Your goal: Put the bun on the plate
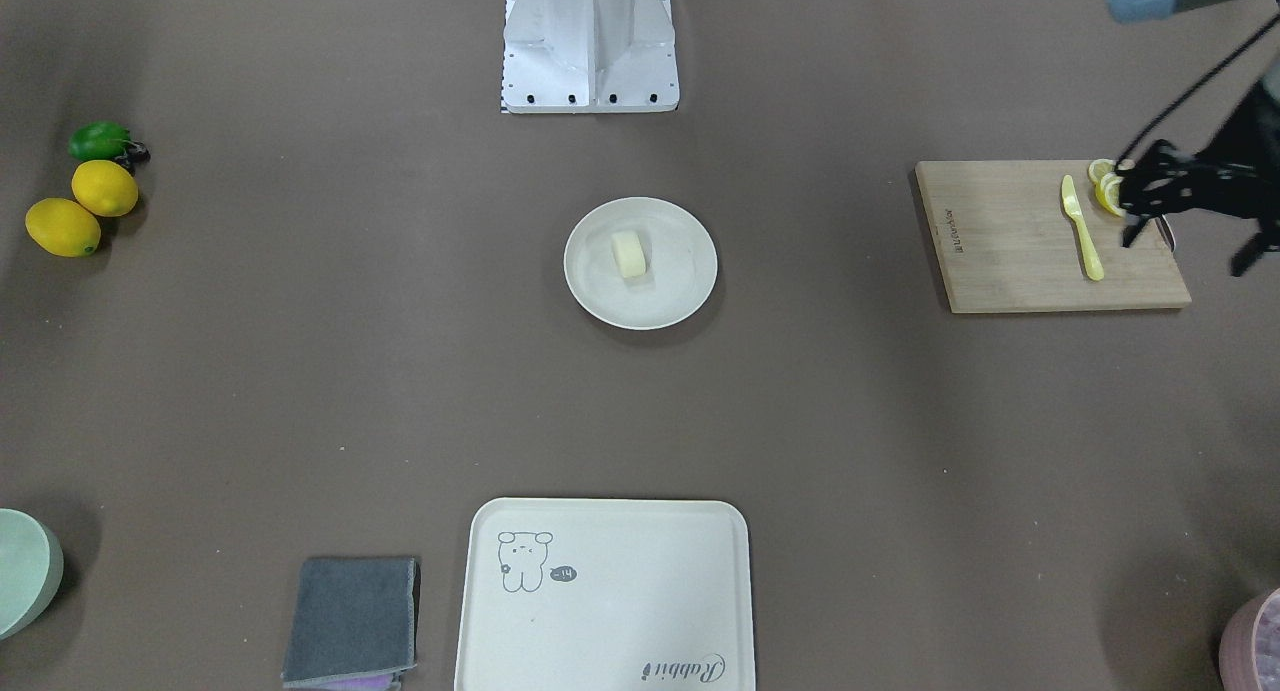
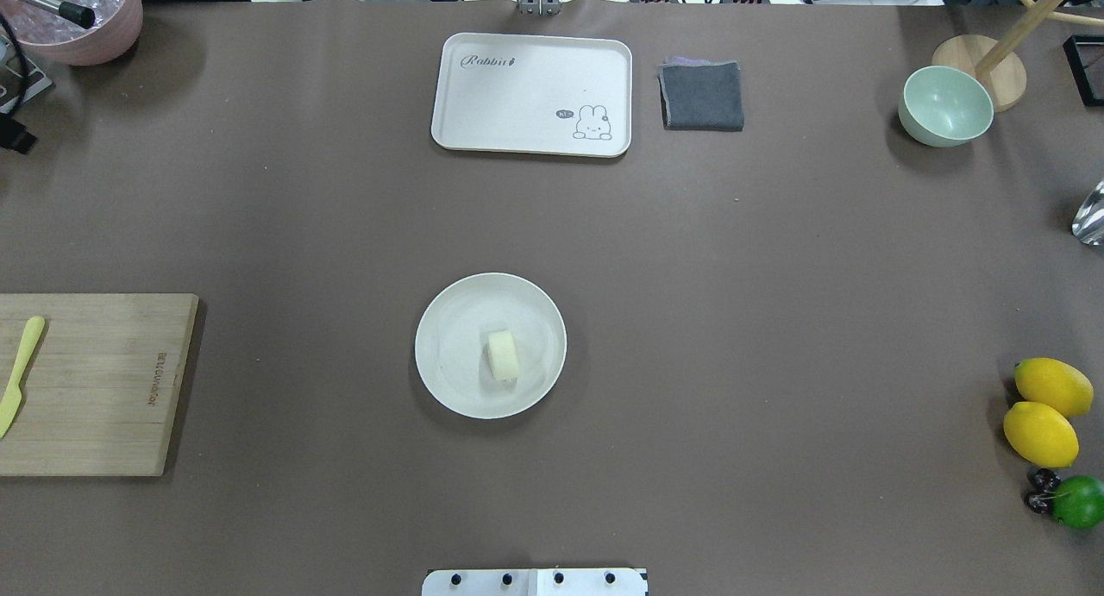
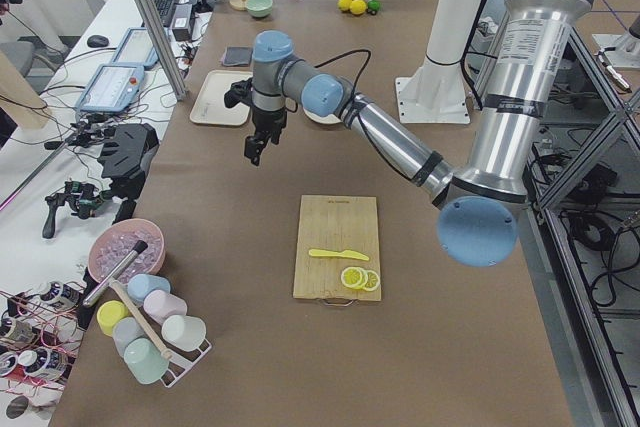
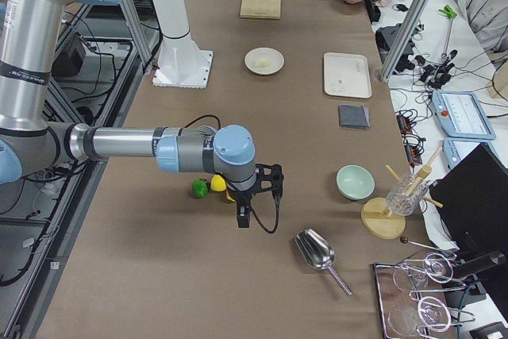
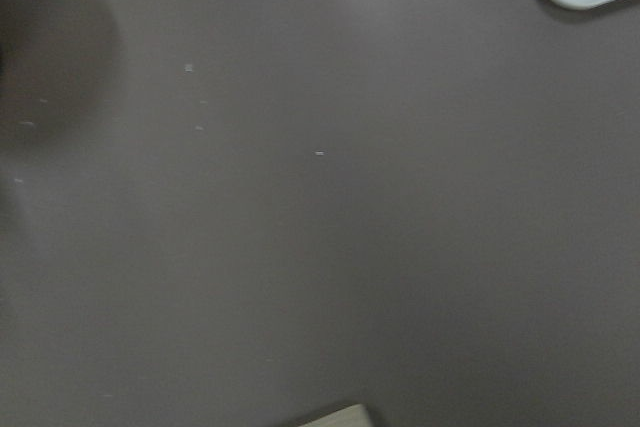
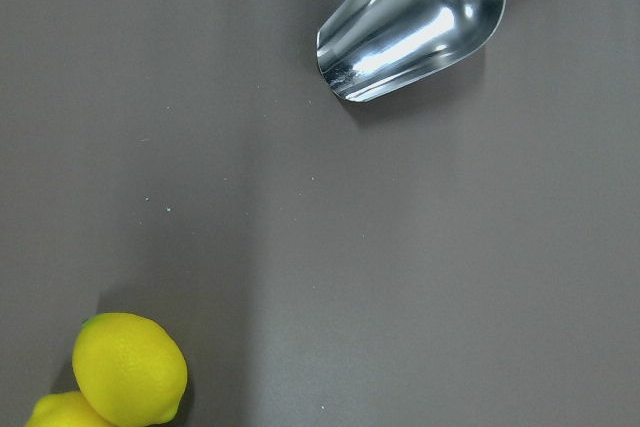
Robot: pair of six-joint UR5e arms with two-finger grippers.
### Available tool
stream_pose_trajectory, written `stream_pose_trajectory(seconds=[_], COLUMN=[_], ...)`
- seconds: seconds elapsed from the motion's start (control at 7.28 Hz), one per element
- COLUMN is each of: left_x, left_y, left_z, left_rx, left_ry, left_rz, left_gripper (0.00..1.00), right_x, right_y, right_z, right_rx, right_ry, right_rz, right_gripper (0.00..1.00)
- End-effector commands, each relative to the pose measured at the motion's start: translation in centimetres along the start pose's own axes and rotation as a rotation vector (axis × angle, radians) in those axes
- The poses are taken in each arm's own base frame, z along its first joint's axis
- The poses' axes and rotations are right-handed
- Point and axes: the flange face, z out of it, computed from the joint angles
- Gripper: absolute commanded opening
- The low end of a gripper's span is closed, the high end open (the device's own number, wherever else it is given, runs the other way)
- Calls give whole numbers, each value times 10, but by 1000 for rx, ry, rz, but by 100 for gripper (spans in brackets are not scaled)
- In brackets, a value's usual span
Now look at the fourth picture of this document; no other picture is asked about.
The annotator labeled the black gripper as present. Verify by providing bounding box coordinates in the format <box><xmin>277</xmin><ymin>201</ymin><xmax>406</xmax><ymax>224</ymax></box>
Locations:
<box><xmin>228</xmin><ymin>164</ymin><xmax>284</xmax><ymax>229</ymax></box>

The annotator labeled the pale white bun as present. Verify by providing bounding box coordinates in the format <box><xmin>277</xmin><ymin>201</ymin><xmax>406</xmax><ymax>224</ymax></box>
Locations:
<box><xmin>254</xmin><ymin>56</ymin><xmax>270</xmax><ymax>68</ymax></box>

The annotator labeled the cream round plate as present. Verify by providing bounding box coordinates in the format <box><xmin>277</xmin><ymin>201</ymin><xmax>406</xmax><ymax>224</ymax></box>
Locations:
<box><xmin>244</xmin><ymin>47</ymin><xmax>285</xmax><ymax>75</ymax></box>

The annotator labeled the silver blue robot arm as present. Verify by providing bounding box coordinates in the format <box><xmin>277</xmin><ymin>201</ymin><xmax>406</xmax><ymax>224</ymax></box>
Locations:
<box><xmin>1</xmin><ymin>0</ymin><xmax>283</xmax><ymax>228</ymax></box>

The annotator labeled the cream rabbit tray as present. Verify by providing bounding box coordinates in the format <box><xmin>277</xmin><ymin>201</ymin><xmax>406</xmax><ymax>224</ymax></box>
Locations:
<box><xmin>323</xmin><ymin>52</ymin><xmax>372</xmax><ymax>99</ymax></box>

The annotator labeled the yellow lemon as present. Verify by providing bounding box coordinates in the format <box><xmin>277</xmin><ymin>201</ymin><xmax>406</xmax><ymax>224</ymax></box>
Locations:
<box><xmin>210</xmin><ymin>175</ymin><xmax>227</xmax><ymax>192</ymax></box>
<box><xmin>225</xmin><ymin>191</ymin><xmax>236</xmax><ymax>202</ymax></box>

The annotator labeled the green lime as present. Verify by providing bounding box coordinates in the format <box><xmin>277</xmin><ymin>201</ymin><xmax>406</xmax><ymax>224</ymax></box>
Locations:
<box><xmin>191</xmin><ymin>179</ymin><xmax>209</xmax><ymax>198</ymax></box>

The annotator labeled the steel scoop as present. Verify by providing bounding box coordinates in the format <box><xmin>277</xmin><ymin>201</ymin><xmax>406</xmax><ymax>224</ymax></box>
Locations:
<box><xmin>294</xmin><ymin>229</ymin><xmax>353</xmax><ymax>296</ymax></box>

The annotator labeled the mint green bowl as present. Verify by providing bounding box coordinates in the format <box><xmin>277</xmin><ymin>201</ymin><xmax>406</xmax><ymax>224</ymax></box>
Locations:
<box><xmin>336</xmin><ymin>164</ymin><xmax>375</xmax><ymax>201</ymax></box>

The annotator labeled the wooden cup stand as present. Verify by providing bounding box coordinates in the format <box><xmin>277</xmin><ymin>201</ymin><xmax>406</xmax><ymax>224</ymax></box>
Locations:
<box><xmin>361</xmin><ymin>146</ymin><xmax>444</xmax><ymax>240</ymax></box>

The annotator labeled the grey folded cloth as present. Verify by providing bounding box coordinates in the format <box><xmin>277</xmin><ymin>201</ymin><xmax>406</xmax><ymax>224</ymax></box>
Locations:
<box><xmin>338</xmin><ymin>104</ymin><xmax>370</xmax><ymax>129</ymax></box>

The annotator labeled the clear glass cup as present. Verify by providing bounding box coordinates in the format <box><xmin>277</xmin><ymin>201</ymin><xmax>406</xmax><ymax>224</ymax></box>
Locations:
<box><xmin>386</xmin><ymin>174</ymin><xmax>429</xmax><ymax>217</ymax></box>

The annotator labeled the bamboo cutting board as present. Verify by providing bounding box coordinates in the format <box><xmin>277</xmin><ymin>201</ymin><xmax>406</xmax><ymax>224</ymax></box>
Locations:
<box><xmin>240</xmin><ymin>0</ymin><xmax>281</xmax><ymax>20</ymax></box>

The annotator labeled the blue teach pendant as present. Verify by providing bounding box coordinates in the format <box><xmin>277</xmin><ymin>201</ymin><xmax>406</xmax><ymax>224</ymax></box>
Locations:
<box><xmin>431</xmin><ymin>91</ymin><xmax>496</xmax><ymax>141</ymax></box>
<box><xmin>442</xmin><ymin>137</ymin><xmax>479</xmax><ymax>170</ymax></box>

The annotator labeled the black monitor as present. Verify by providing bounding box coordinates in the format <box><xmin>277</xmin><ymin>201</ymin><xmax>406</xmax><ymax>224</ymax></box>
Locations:
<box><xmin>430</xmin><ymin>143</ymin><xmax>507</xmax><ymax>255</ymax></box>

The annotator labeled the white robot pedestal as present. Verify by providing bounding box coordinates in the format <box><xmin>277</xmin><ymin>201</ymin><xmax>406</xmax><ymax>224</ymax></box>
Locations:
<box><xmin>152</xmin><ymin>0</ymin><xmax>213</xmax><ymax>89</ymax></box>

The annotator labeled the wire glass rack tray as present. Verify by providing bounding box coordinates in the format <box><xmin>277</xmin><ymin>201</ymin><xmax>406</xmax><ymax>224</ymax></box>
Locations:
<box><xmin>372</xmin><ymin>252</ymin><xmax>475</xmax><ymax>338</ymax></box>

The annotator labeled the aluminium frame post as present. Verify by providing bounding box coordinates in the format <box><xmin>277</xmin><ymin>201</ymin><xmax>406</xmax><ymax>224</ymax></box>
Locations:
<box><xmin>379</xmin><ymin>0</ymin><xmax>429</xmax><ymax>83</ymax></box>

